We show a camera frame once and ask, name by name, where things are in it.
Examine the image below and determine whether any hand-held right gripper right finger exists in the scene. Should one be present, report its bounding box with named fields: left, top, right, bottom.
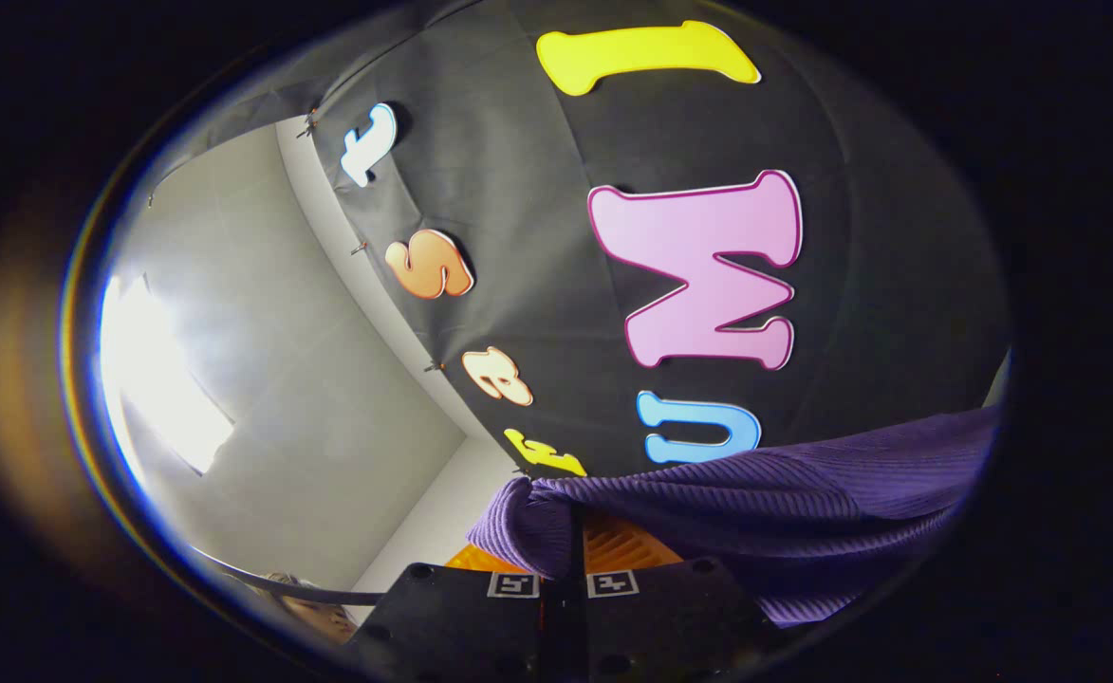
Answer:
left=564, top=508, right=785, bottom=683

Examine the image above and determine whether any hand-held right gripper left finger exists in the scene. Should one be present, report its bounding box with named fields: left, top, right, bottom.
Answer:
left=343, top=543, right=565, bottom=683

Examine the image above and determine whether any purple corduroy jacket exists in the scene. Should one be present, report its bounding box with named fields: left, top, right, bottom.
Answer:
left=466, top=403, right=1003, bottom=627

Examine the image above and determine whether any person's head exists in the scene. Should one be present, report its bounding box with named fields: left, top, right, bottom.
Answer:
left=233, top=569, right=362, bottom=646

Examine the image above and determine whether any large ceiling light panel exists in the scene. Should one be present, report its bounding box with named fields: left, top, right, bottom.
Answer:
left=101, top=273, right=236, bottom=475

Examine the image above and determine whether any black backdrop cloth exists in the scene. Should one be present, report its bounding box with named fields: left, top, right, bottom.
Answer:
left=153, top=0, right=1012, bottom=480

